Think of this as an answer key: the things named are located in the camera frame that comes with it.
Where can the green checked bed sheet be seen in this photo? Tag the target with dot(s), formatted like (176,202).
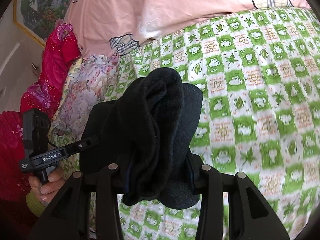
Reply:
(250,105)

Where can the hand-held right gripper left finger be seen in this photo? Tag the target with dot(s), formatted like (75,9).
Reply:
(110,180)

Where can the red floral quilt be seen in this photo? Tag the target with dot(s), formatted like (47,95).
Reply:
(55,62)

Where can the pastel floral cloth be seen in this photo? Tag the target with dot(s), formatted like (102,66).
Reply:
(82,92)

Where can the dark navy pants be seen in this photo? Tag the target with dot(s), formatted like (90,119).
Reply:
(150,117)

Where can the red patterned cloth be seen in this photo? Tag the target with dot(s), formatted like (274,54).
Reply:
(10,155)

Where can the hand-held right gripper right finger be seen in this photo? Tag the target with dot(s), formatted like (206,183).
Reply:
(193,177)

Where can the framed landscape picture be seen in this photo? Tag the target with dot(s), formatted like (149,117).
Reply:
(45,5)

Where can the person's left hand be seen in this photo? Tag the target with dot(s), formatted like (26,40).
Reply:
(53,187)

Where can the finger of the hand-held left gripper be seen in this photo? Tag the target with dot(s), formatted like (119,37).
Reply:
(82,145)

